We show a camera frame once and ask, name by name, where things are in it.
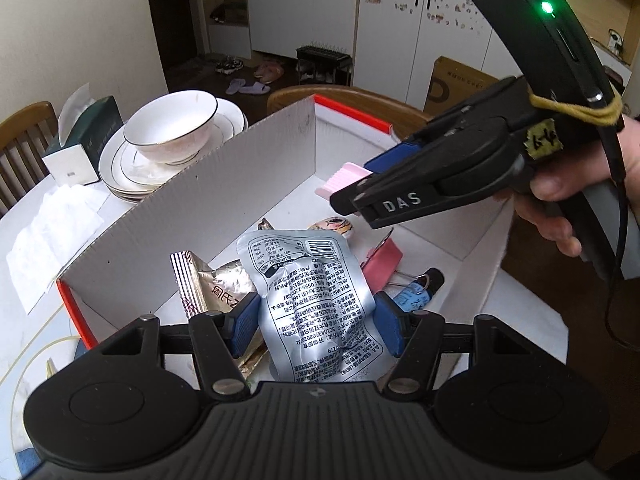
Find stacked white plates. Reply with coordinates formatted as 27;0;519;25
98;99;250;203

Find silver foil pouch black text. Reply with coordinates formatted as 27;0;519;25
236;230;394;382

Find brown cardboard box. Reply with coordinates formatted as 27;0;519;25
423;56;498;116

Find white porcelain bowl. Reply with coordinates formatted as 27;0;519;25
124;90;224;165

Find white paper napkin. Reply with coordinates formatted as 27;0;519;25
6;184;108;313

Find green white tissue box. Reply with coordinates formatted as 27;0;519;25
42;84;124;186

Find pink eraser block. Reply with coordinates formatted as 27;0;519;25
314;162;371;200

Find person's right hand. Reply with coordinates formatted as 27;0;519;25
494;115;639;257

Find gold snack wrapper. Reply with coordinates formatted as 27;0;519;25
169;250;268;379

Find brown wooden chair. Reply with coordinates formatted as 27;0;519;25
1;101;58;216

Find black shoe rack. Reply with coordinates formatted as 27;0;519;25
296;46;352;86

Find pink binder clip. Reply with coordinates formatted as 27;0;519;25
360;231;404;294

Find white grey wall cabinet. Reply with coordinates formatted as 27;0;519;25
248;0;520;108

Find red white cardboard box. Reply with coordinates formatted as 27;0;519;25
55;93;518;361

